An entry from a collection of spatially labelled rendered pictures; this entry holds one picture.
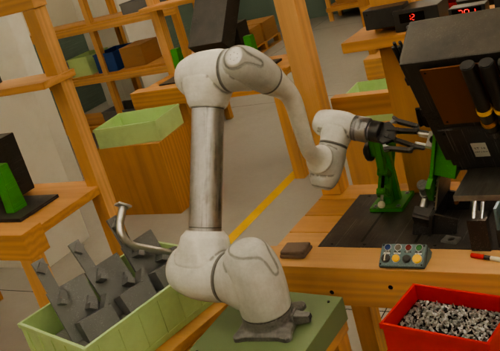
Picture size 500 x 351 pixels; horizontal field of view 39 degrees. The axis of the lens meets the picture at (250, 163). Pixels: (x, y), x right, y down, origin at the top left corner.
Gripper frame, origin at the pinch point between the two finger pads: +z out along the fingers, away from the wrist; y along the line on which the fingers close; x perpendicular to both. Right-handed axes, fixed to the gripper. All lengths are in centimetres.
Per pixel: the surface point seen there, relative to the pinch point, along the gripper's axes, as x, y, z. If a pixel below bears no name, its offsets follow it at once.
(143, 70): 361, 152, -412
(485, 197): -19.7, -21.0, 25.8
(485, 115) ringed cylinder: -37.4, -3.1, 22.9
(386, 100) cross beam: 26.1, 22.9, -26.5
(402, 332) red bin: -28, -66, 15
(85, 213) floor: 281, -25, -349
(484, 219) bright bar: -5.7, -24.0, 25.1
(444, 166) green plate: -4.9, -9.5, 8.9
